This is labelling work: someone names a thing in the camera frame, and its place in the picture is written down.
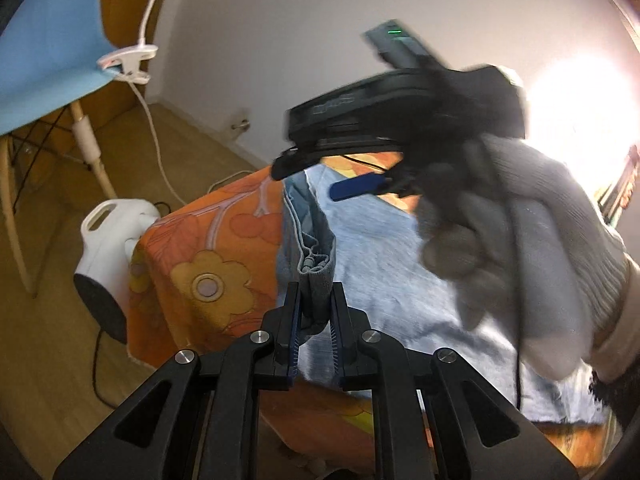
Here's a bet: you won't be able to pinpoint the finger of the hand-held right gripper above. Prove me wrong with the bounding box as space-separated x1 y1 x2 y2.
272 145 406 181
330 170 418 202

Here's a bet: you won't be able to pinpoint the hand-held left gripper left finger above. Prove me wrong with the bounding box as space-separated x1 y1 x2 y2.
52 281 301 480

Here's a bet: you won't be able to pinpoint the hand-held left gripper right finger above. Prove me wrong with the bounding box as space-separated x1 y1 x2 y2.
330 281 581 480

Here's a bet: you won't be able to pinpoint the light blue denim pants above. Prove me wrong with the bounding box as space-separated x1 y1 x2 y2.
274 165 613 423

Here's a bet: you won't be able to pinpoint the person's right forearm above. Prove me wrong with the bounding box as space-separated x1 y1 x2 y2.
587 250 640 431

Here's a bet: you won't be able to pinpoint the person's right hand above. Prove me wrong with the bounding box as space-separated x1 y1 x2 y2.
415 137 628 378

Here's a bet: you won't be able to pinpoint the orange floral tablecloth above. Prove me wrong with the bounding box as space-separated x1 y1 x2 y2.
127 152 626 466

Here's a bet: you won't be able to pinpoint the white clip lamp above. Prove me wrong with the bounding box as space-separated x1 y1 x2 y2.
97 0 183 85

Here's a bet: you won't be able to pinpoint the white fan heater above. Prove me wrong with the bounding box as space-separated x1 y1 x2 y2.
74 199 162 345

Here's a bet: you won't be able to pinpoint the blue chair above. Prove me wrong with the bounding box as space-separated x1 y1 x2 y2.
0 0 121 298

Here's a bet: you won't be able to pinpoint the white lamp cable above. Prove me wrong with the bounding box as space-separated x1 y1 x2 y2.
131 80 251 206

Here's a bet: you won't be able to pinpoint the black heater cable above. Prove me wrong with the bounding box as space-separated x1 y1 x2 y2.
92 330 132 407

